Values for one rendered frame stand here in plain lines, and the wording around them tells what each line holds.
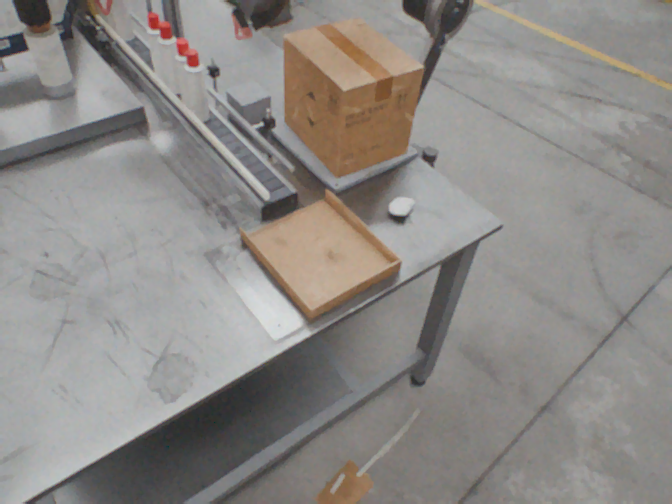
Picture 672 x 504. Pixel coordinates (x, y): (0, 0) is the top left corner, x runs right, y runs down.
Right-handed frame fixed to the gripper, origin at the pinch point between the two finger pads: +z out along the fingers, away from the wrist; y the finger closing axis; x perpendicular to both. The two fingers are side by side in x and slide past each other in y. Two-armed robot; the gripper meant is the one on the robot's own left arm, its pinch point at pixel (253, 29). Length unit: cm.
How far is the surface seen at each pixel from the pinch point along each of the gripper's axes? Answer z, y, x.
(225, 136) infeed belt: 24.9, 9.3, 15.7
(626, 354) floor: 24, -90, 159
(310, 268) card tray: -2, 22, 56
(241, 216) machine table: 13.6, 22.8, 37.1
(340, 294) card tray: -13, 24, 63
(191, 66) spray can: 18.0, 10.5, -3.0
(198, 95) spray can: 23.4, 10.5, 3.1
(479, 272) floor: 64, -81, 109
